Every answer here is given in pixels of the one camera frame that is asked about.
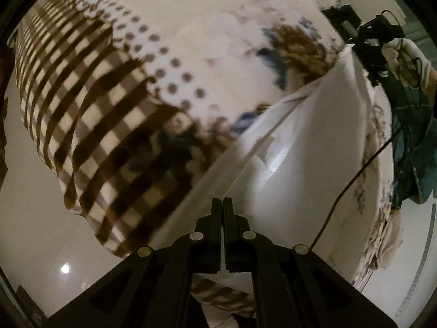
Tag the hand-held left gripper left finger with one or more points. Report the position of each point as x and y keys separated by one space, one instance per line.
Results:
x=216 y=225

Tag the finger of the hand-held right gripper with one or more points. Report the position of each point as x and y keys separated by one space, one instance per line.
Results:
x=370 y=63

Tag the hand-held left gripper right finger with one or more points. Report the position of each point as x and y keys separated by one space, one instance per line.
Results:
x=228 y=225

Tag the white garment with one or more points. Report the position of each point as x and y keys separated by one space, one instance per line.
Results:
x=307 y=177

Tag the person's right hand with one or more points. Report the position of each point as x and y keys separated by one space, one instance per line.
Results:
x=406 y=61

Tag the person's green clothing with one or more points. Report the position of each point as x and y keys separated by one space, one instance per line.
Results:
x=414 y=143

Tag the printed checked floral blanket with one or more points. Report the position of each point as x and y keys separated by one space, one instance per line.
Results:
x=205 y=41

